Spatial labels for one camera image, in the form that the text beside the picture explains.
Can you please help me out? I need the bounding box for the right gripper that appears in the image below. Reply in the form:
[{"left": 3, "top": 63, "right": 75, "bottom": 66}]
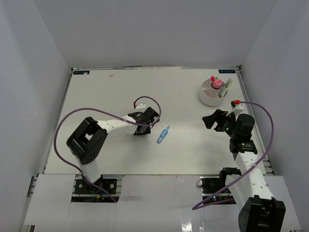
[{"left": 202, "top": 109, "right": 238, "bottom": 139}]

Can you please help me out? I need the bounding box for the blue highlighter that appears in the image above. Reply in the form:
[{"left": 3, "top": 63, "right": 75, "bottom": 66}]
[{"left": 157, "top": 126, "right": 169, "bottom": 144}]

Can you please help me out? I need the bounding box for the pink-lidded small jar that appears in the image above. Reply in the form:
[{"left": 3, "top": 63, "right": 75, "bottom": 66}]
[{"left": 212, "top": 79, "right": 223, "bottom": 89}]

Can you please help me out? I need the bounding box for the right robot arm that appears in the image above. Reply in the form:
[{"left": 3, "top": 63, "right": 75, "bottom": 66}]
[{"left": 202, "top": 110, "right": 286, "bottom": 232}]

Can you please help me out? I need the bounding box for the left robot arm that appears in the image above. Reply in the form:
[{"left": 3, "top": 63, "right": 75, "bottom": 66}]
[{"left": 66, "top": 107, "right": 159, "bottom": 193}]

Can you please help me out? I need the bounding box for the white round divided container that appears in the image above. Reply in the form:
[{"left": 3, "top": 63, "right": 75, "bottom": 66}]
[{"left": 199, "top": 79, "right": 227, "bottom": 107}]

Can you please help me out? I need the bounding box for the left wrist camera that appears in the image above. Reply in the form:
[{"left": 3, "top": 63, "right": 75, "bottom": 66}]
[{"left": 133, "top": 102, "right": 146, "bottom": 111}]

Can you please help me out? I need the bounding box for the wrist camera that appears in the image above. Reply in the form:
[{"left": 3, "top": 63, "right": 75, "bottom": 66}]
[
  {"left": 133, "top": 102, "right": 146, "bottom": 111},
  {"left": 226, "top": 100, "right": 244, "bottom": 117}
]

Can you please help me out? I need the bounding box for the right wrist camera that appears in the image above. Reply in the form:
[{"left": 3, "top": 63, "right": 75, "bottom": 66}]
[{"left": 226, "top": 100, "right": 244, "bottom": 117}]

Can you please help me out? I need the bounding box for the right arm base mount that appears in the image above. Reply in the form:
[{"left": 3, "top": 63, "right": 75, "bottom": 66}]
[{"left": 197, "top": 176, "right": 235, "bottom": 205}]

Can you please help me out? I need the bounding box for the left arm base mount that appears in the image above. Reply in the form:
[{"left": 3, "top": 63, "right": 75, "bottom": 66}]
[{"left": 71, "top": 175, "right": 122, "bottom": 203}]

